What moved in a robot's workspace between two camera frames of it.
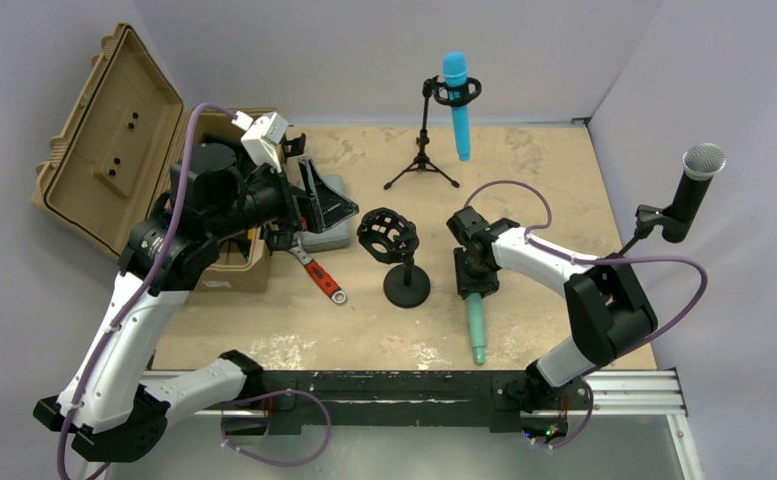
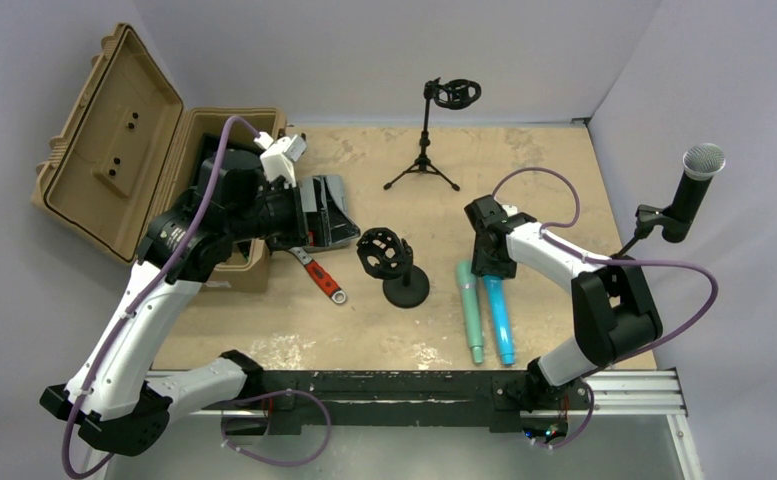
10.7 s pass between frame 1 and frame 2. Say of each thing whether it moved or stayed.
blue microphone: moved
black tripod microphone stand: stayed
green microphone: stayed
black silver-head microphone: stayed
